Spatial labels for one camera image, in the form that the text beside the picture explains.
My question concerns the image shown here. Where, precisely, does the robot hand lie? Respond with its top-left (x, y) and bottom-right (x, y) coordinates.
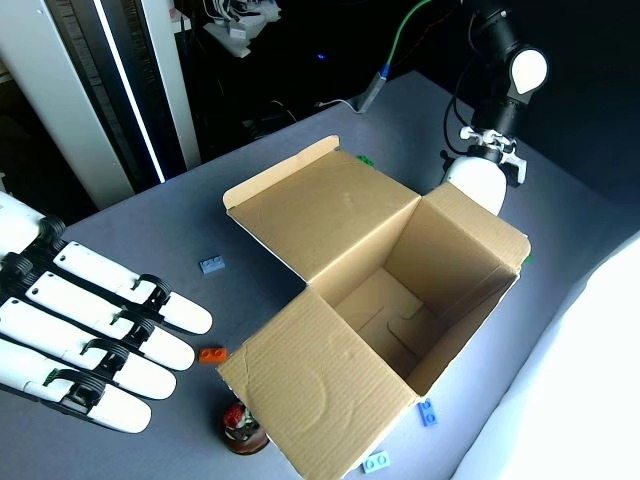
top-left (443, 155), bottom-right (508, 216)
top-left (0, 191), bottom-right (214, 435)

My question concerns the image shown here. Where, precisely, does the chocolate toy cake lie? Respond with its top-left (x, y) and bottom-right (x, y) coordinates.
top-left (221, 401), bottom-right (271, 455)

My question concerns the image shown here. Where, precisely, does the brown cardboard box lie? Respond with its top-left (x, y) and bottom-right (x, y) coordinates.
top-left (215, 134), bottom-right (532, 480)

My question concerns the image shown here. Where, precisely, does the grey table cloth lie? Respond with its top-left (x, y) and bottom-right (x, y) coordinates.
top-left (0, 69), bottom-right (640, 480)

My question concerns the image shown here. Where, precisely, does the white backdrop sheet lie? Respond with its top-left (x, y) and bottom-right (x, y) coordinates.
top-left (449, 234), bottom-right (640, 480)

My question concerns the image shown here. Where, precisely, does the white cabinet with light strip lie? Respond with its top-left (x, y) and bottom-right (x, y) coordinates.
top-left (0, 0), bottom-right (202, 211)

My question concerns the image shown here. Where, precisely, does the white plastic parts pile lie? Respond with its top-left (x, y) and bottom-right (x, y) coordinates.
top-left (202, 0), bottom-right (281, 60)

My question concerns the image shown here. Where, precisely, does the light blue toy brick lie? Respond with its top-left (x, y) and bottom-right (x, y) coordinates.
top-left (361, 450), bottom-right (391, 475)

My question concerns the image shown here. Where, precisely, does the grey cable adapter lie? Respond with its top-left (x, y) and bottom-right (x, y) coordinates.
top-left (357, 64), bottom-right (392, 114)

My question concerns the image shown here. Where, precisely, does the white cable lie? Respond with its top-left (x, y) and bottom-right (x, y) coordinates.
top-left (317, 97), bottom-right (361, 113)

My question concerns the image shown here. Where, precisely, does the green cable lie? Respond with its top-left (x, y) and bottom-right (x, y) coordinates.
top-left (387, 0), bottom-right (434, 69)

